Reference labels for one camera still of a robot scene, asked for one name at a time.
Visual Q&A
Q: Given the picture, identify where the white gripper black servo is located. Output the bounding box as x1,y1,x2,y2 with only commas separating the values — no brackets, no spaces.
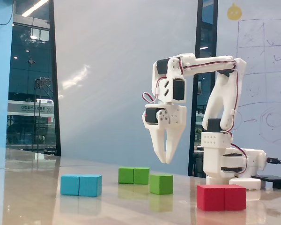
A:
143,103,187,164

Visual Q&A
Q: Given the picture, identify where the small green wooden cube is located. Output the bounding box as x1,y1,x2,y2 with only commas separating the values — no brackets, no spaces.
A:
149,174,174,195

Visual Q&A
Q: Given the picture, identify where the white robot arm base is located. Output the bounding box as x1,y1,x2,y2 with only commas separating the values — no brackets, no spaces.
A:
206,148,268,191

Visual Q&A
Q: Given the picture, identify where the long red wooden block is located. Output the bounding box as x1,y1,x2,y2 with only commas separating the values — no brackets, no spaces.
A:
196,184,247,211

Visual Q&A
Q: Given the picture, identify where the long blue wooden block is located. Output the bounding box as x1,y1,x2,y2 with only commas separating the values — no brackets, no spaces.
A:
60,174,103,197

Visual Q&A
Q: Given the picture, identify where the flat black box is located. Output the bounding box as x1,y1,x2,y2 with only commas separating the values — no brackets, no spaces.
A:
251,174,281,189

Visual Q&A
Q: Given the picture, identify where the yellow round sticker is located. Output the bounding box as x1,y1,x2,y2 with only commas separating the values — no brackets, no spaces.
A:
227,2,243,21

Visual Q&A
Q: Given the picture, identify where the red black gripper servo wire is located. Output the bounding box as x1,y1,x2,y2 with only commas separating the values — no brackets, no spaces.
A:
142,76,171,104

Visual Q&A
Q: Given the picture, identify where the base servo wire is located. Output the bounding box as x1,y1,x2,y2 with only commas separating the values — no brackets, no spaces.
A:
224,131,249,175

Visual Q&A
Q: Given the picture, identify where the upper arm servo wire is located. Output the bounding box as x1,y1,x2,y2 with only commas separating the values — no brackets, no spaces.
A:
228,62,240,134

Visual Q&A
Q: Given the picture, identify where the red black forearm servo wire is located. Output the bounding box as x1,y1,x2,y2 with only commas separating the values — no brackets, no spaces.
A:
179,57,237,77

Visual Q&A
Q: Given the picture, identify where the black plugged power cable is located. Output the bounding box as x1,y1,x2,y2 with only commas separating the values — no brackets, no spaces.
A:
266,157,281,170

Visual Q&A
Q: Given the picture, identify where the black window frame post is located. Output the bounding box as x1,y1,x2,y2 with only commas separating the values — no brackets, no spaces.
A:
210,0,219,78
48,0,62,157
188,0,203,176

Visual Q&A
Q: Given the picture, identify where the thin black hanging cable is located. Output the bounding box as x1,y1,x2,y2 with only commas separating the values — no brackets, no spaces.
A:
0,0,15,25

